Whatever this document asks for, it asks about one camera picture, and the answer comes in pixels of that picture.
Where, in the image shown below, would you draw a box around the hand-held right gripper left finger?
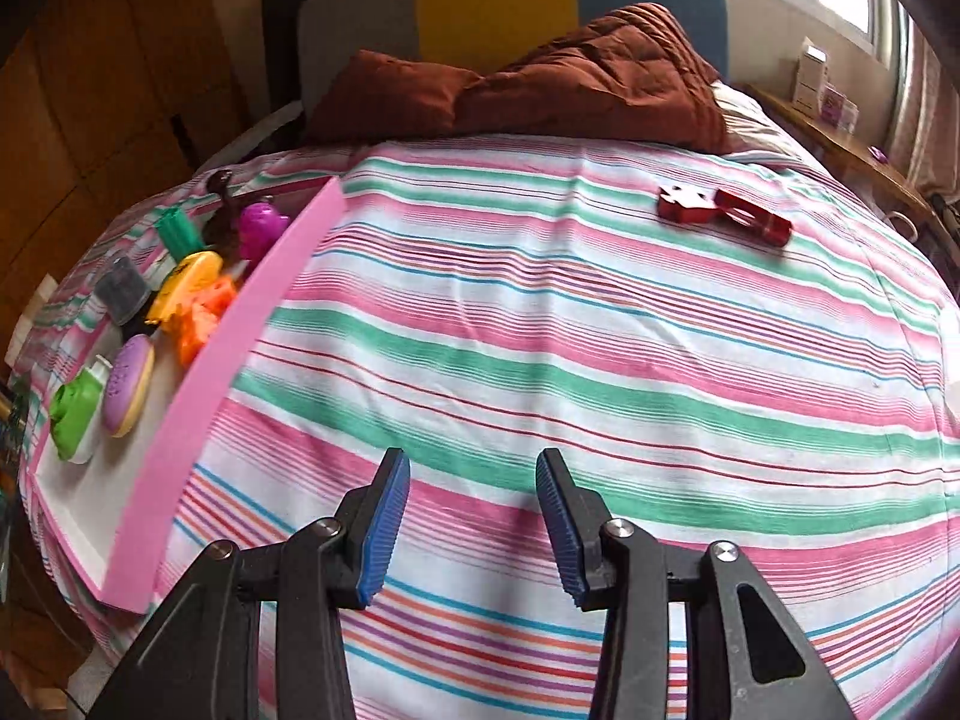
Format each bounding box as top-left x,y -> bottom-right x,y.
90,448 -> 412,720

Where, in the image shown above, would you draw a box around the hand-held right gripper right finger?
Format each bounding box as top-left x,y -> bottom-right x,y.
535,448 -> 856,720

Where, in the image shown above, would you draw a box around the pink storage box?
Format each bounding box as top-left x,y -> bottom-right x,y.
34,176 -> 347,614

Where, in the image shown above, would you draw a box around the orange linked cube blocks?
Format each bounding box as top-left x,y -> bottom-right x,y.
174,277 -> 239,368

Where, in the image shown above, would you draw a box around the yellow plastic toy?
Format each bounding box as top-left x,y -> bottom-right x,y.
146,251 -> 224,331

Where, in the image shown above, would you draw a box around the purple perforated rubber toy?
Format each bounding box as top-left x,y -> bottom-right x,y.
238,199 -> 290,263

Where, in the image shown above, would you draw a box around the green and white plastic toy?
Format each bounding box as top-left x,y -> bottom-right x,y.
49,360 -> 113,464

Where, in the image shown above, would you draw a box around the striped pink green blanket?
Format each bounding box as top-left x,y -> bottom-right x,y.
15,135 -> 960,720

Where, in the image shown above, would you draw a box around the grey rectangular case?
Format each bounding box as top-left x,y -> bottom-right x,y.
94,256 -> 147,325

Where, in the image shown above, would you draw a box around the dark green plastic item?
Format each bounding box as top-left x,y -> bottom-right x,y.
156,208 -> 207,260

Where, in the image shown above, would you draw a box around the red toy car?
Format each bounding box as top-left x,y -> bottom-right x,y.
658,184 -> 794,248

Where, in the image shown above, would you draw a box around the dark small item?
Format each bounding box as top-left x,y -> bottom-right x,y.
202,169 -> 242,241

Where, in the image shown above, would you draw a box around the beige pillow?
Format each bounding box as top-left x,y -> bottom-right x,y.
709,81 -> 797,166

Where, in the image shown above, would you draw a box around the brown quilted duvet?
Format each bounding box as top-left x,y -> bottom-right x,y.
304,4 -> 732,155

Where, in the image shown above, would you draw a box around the wooden side desk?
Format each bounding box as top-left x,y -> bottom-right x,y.
739,82 -> 960,260

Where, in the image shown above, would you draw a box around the grey headboard panel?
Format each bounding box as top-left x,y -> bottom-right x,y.
300,0 -> 421,113

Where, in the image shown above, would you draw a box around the wooden wardrobe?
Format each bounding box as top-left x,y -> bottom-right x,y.
0,0 -> 252,361

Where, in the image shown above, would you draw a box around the white carton box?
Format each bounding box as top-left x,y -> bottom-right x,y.
793,37 -> 830,110

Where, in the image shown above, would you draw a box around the yellow headboard panel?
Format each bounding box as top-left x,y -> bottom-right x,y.
416,0 -> 578,76

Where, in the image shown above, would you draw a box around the pink floral curtain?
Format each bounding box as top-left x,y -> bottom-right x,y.
889,15 -> 960,196

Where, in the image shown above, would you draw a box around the black bed frame post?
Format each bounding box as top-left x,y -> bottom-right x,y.
261,0 -> 312,128

